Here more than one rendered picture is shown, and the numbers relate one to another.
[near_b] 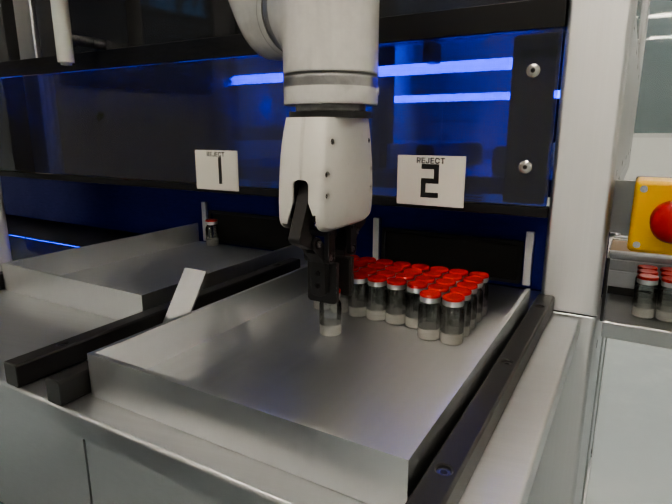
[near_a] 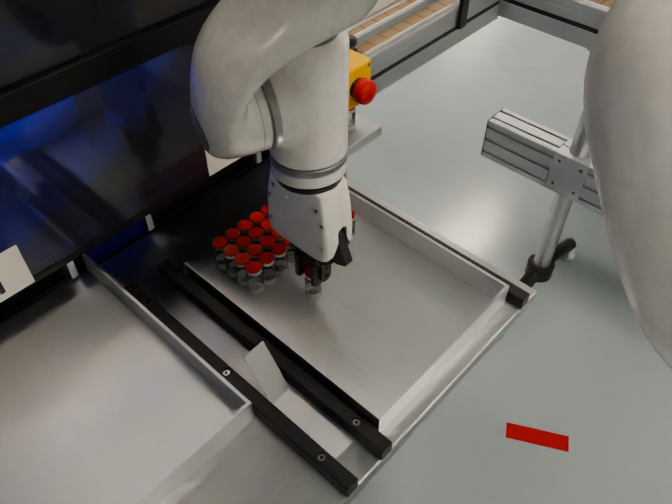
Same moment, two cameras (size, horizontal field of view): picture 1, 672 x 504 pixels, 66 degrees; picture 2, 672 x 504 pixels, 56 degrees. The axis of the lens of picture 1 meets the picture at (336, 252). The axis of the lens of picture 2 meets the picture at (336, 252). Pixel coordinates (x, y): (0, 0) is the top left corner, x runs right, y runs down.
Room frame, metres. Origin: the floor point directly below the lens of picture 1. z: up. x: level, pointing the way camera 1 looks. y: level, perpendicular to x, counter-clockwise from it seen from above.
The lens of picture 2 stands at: (0.33, 0.53, 1.54)
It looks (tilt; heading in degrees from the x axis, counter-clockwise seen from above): 46 degrees down; 283
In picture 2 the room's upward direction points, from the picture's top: straight up
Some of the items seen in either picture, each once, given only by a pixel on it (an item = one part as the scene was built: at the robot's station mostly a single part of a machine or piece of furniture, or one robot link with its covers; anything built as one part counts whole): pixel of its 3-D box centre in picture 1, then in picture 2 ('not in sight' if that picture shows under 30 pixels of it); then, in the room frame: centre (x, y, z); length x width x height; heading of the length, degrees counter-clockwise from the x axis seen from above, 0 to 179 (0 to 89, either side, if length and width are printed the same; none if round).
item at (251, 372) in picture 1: (346, 333); (344, 282); (0.44, -0.01, 0.90); 0.34 x 0.26 x 0.04; 150
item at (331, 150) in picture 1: (330, 165); (310, 201); (0.48, 0.00, 1.05); 0.10 x 0.08 x 0.11; 150
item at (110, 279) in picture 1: (177, 260); (68, 395); (0.72, 0.23, 0.90); 0.34 x 0.26 x 0.04; 150
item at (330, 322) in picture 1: (330, 312); (313, 283); (0.48, 0.01, 0.90); 0.02 x 0.02 x 0.04
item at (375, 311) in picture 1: (386, 299); (297, 246); (0.52, -0.05, 0.90); 0.18 x 0.02 x 0.05; 60
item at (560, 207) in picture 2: not in sight; (570, 179); (0.02, -0.87, 0.46); 0.09 x 0.09 x 0.77; 60
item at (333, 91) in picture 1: (332, 95); (307, 157); (0.48, 0.00, 1.11); 0.09 x 0.08 x 0.03; 150
